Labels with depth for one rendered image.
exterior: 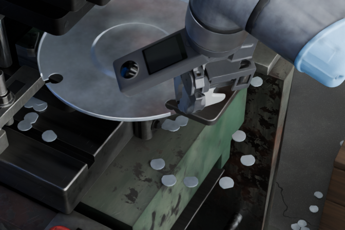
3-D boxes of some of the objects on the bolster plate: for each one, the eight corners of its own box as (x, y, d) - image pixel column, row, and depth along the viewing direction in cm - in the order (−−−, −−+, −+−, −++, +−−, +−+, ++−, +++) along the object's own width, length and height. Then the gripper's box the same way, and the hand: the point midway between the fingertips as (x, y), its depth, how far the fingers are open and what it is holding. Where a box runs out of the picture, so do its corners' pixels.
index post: (199, 22, 130) (200, -23, 123) (191, 32, 128) (192, -14, 121) (185, 17, 131) (186, -28, 124) (177, 26, 129) (177, -19, 122)
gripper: (270, 50, 85) (237, 126, 104) (244, -15, 89) (216, 70, 108) (198, 65, 84) (178, 139, 103) (175, -1, 87) (160, 82, 106)
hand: (179, 104), depth 104 cm, fingers closed
